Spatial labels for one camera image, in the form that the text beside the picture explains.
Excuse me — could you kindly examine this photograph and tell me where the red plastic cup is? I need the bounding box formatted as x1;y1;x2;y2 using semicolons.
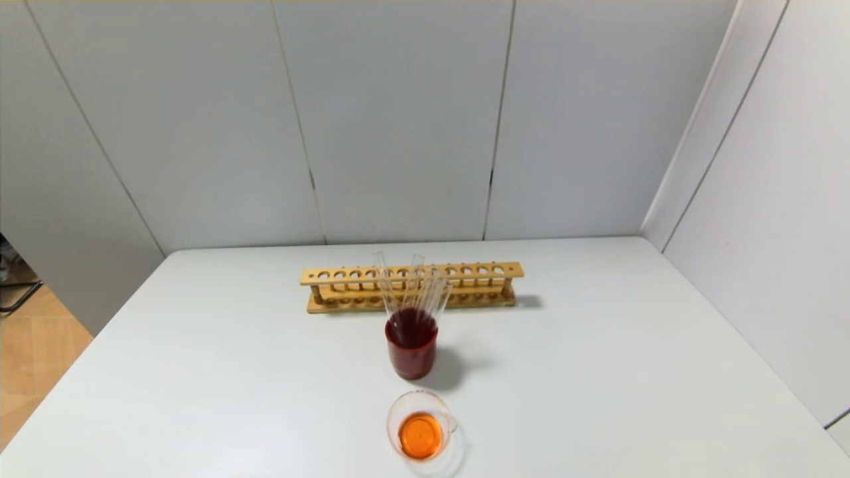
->
384;308;439;381

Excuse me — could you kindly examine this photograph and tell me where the wooden test tube rack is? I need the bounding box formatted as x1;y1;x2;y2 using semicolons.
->
299;262;525;314

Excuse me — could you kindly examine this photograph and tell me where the test tube with red pigment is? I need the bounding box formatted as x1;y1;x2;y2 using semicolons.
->
373;251;400;327

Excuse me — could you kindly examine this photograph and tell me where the clear glass beaker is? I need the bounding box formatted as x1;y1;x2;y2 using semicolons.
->
386;390;468;477

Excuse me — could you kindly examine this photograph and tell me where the test tube with yellow pigment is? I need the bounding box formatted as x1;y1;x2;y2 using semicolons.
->
402;254;426;326

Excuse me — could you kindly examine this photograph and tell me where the black stand leg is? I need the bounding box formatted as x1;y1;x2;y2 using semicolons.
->
0;236;44;314

